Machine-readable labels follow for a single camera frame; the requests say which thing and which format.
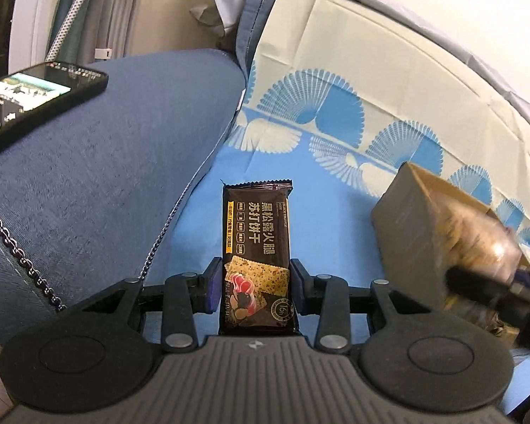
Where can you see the dark brown cracker packet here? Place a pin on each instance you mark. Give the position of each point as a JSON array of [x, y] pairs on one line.
[[257, 295]]

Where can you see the blue sofa armrest cushion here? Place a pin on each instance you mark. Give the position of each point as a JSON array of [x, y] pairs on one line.
[[101, 192]]

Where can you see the blue white patterned sofa cover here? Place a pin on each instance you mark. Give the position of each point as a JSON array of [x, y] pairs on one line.
[[338, 97]]

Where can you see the black smartphone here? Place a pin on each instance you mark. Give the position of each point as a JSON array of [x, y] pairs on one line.
[[35, 95]]

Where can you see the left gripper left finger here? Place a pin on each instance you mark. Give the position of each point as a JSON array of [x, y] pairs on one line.
[[178, 300]]

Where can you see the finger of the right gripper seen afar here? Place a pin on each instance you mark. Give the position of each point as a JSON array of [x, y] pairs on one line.
[[508, 299]]

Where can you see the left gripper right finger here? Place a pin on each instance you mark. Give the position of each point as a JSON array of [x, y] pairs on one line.
[[333, 301]]

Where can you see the brown cardboard box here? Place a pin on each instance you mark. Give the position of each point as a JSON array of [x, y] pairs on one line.
[[403, 220]]

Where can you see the grey curtain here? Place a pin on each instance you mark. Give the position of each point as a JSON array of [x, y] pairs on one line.
[[107, 32]]

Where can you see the clear peanut brittle packet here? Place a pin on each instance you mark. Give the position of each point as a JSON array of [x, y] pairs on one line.
[[472, 240]]

